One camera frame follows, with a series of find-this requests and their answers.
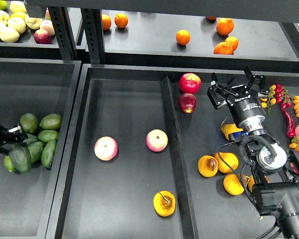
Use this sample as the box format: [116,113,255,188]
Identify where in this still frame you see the orange front right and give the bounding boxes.
[213,42,234,55]

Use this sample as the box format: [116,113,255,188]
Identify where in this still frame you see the orange centre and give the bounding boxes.
[175,29,191,45]

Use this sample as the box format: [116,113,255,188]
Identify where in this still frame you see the pink apple left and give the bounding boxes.
[94,136,118,161]

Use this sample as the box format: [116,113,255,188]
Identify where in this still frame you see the yellow pear with stem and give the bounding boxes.
[153,190,176,217]

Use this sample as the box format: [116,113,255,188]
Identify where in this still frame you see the red cherry tomato bunch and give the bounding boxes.
[275,84,292,109]

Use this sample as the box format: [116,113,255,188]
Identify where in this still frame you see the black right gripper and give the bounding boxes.
[207,66,270,128]

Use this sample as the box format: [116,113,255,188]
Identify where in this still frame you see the yellow pear brown spot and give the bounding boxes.
[198,155,218,177]

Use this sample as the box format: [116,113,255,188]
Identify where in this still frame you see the dark green avocado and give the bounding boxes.
[8,144,31,173]

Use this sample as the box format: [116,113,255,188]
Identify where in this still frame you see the yellow pear lower right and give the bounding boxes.
[247,175,263,193]

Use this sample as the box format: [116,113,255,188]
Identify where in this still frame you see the green avocado middle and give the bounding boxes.
[28,141,45,164]

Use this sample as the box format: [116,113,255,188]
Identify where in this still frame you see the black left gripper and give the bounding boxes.
[0,124,28,156]

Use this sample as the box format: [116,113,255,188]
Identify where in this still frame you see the black centre divider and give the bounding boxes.
[160,76,199,239]

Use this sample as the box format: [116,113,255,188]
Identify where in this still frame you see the orange small right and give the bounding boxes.
[225,36,239,51]

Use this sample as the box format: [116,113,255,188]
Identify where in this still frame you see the dark red apple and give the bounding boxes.
[178,93,197,114]

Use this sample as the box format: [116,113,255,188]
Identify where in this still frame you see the black shelf post left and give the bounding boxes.
[48,6,77,61]

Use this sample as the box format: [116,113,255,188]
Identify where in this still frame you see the pale yellow apple middle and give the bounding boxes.
[7,17,26,34]

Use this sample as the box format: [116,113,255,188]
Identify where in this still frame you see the large orange upper right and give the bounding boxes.
[216,18,235,36]

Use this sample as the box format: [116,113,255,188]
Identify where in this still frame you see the orange cherry tomato bunch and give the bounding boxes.
[261,85,277,115]

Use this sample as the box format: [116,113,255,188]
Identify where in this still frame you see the red apple on shelf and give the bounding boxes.
[34,29,52,44]

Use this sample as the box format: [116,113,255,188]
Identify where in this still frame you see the black shelf post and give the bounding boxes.
[48,6,77,61]
[81,8,106,64]

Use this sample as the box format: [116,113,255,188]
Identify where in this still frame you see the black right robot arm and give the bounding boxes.
[207,67,299,239]

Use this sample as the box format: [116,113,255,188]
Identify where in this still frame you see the yellow pear upper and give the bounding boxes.
[221,117,243,141]

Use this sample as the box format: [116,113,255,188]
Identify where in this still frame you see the green avocado centre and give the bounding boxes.
[38,129,59,143]

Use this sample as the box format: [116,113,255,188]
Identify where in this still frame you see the pink apple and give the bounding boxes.
[146,129,168,152]
[94,136,118,161]

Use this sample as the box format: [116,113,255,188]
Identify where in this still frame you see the yellow pear middle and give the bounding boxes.
[213,152,239,174]

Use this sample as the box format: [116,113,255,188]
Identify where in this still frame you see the bright red apple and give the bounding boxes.
[179,73,201,94]

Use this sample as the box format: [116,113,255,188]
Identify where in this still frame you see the pink apple right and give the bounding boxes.
[146,129,168,152]

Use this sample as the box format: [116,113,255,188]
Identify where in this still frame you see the pale yellow apple front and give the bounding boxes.
[0,26,19,43]

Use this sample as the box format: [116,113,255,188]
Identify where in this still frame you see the black shelf post right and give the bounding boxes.
[81,8,106,64]

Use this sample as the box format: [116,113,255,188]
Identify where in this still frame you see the red chili pepper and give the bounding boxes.
[281,109,296,138]

